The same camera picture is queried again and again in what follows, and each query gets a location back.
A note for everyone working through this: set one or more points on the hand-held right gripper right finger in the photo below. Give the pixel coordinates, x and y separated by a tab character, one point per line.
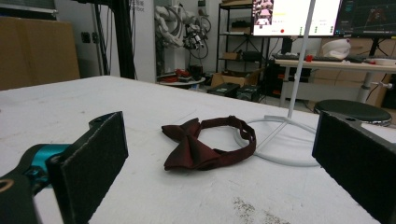
355	161

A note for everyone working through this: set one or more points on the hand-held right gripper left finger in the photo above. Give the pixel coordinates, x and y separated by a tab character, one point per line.
90	168

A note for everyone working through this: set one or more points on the white metal stand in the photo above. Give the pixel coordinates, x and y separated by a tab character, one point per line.
291	93

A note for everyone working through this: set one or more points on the dark red bow tie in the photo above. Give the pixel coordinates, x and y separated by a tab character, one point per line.
199	148

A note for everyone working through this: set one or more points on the black round stool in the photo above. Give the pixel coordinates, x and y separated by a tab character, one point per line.
352	111

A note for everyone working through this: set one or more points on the light wooden desk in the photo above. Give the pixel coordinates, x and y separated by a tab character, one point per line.
339	67

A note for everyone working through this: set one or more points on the black keyboard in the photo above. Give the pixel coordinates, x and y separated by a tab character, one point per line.
314	58

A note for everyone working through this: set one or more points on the small red object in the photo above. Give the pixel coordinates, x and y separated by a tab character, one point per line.
308	58

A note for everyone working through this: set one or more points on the white helmet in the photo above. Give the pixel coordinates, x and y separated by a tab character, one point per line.
336	48

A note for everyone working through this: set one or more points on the round white platform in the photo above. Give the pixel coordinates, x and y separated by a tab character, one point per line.
182	81

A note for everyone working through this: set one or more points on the large brown cardboard box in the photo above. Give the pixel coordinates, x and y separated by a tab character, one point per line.
37	53

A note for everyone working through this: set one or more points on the black equipment case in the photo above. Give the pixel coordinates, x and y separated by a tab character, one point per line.
235	90

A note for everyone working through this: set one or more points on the dark computer monitor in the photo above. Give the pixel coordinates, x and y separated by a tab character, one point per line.
367	17

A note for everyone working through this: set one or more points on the open cardboard box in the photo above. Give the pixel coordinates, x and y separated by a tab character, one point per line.
235	78

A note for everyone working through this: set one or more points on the bright computer monitor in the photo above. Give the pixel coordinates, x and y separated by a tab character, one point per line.
292	17

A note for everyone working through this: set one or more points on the black metal shelf rack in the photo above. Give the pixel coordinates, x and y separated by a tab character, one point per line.
236	40

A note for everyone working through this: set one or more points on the black metal frame post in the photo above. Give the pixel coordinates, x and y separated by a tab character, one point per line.
123	39

